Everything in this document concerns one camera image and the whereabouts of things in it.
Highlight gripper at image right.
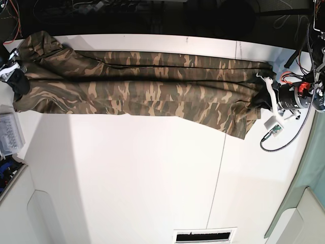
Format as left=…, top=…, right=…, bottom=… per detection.
left=250, top=72, right=316, bottom=116

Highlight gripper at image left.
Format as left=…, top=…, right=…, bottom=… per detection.
left=1, top=48, right=30, bottom=95

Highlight camouflage t-shirt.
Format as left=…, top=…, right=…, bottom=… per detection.
left=13, top=31, right=276, bottom=139

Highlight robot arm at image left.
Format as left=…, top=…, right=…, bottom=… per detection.
left=1, top=1, right=30, bottom=96

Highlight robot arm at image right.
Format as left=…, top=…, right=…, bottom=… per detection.
left=252, top=1, right=324, bottom=117

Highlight clear plastic parts box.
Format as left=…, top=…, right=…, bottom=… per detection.
left=1, top=105, right=25, bottom=157

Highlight blue items in bin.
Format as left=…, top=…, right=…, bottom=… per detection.
left=0, top=156, right=23, bottom=194

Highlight white slotted vent tray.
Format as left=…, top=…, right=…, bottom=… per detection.
left=172, top=227, right=237, bottom=243

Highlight white wrist camera, image-right arm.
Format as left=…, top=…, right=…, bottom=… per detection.
left=264, top=116, right=284, bottom=139

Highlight braided camera cable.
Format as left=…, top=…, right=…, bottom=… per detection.
left=259, top=22, right=318, bottom=153

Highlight black cable on table edge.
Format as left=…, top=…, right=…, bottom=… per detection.
left=283, top=49, right=300, bottom=69

